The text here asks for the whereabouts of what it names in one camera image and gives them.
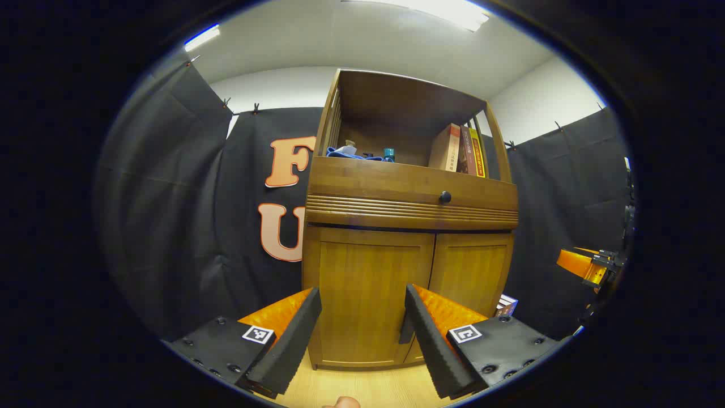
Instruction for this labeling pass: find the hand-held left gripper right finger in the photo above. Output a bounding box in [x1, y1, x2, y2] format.
[403, 283, 570, 400]

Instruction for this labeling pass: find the yellow book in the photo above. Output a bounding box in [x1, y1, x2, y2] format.
[468, 128, 488, 179]

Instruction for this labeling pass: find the wooden cabinet door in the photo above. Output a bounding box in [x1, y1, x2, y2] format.
[303, 227, 436, 369]
[405, 231, 515, 364]

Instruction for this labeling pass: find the small ceiling light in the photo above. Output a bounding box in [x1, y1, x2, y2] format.
[183, 24, 221, 53]

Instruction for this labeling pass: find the wooden double-door shoe cabinet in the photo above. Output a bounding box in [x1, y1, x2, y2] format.
[300, 69, 519, 372]

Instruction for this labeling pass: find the black backdrop cloth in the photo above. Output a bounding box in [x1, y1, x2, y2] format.
[93, 57, 632, 343]

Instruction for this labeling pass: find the wooden drawer front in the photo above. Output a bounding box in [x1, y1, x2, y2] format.
[306, 156, 519, 230]

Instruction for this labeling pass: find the beige book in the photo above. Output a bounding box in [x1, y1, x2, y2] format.
[428, 124, 462, 172]

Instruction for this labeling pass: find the blue cloth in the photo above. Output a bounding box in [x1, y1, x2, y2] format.
[326, 146, 383, 162]

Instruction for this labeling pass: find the brown book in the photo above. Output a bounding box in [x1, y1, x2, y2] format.
[457, 126, 479, 175]

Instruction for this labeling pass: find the black door handle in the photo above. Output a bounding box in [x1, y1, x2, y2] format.
[398, 306, 416, 345]

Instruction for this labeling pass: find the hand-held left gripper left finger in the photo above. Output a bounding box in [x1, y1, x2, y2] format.
[161, 286, 323, 400]

